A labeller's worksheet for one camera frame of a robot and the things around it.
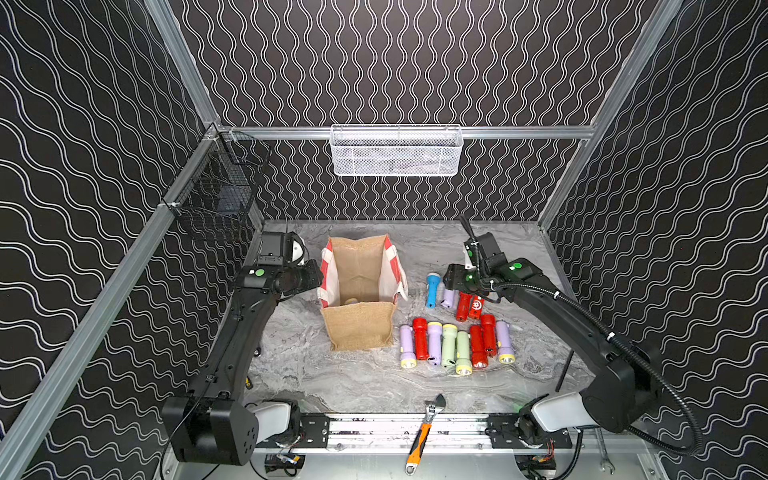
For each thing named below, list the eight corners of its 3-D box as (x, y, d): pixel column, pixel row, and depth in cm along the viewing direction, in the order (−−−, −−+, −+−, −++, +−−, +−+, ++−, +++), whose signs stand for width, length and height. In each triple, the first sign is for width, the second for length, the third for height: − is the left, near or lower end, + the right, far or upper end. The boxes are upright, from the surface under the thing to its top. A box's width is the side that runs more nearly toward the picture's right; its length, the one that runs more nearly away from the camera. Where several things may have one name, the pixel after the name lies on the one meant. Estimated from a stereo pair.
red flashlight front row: (415, 360, 88) (416, 357, 85) (413, 321, 95) (413, 317, 93) (429, 360, 88) (430, 357, 85) (426, 321, 95) (427, 317, 93)
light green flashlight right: (456, 374, 85) (458, 370, 83) (456, 333, 93) (457, 329, 91) (470, 376, 85) (472, 372, 83) (468, 335, 93) (471, 331, 91)
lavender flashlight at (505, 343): (498, 363, 87) (501, 359, 85) (495, 323, 95) (498, 319, 92) (512, 365, 87) (515, 361, 84) (508, 325, 94) (511, 321, 92)
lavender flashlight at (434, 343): (427, 364, 87) (429, 360, 84) (428, 326, 95) (429, 321, 92) (440, 366, 87) (441, 361, 84) (439, 327, 95) (441, 322, 92)
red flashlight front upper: (483, 355, 88) (486, 351, 86) (481, 317, 96) (483, 313, 94) (496, 357, 88) (499, 353, 86) (492, 318, 96) (495, 314, 94)
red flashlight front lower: (473, 368, 86) (475, 365, 84) (468, 328, 94) (470, 324, 92) (485, 369, 86) (488, 366, 84) (480, 329, 94) (482, 325, 92)
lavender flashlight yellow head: (400, 368, 87) (401, 364, 84) (399, 329, 94) (399, 324, 92) (415, 368, 87) (416, 364, 84) (413, 329, 94) (413, 324, 92)
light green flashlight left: (442, 366, 87) (443, 362, 84) (442, 327, 94) (444, 323, 92) (456, 367, 86) (458, 364, 84) (455, 329, 94) (457, 324, 91)
